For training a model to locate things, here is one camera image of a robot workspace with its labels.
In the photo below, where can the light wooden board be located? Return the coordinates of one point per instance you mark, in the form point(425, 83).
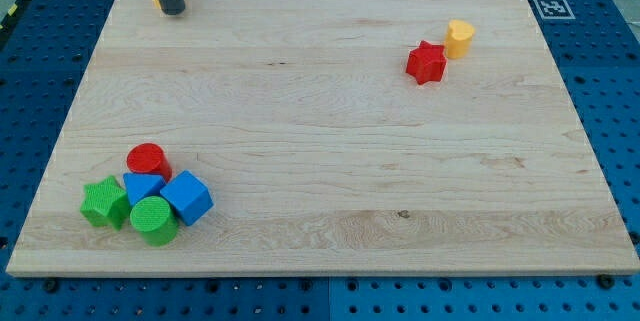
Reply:
point(323, 156)

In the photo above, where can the white fiducial marker tag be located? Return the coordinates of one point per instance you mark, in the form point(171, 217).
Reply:
point(554, 9)

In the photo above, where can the green cylinder block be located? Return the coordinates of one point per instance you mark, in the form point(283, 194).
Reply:
point(153, 218)

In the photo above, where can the green star block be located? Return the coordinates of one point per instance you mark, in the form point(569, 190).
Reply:
point(105, 203)

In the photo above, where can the blue triangle block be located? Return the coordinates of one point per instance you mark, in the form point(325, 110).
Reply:
point(139, 186)

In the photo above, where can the red cylinder block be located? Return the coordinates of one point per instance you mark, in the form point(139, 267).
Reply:
point(149, 158)

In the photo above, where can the blue cube block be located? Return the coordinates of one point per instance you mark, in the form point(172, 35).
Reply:
point(189, 197)

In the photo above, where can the red star block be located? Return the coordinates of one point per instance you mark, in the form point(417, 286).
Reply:
point(427, 62)

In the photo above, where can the yellow heart block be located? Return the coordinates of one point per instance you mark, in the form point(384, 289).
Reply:
point(458, 38)

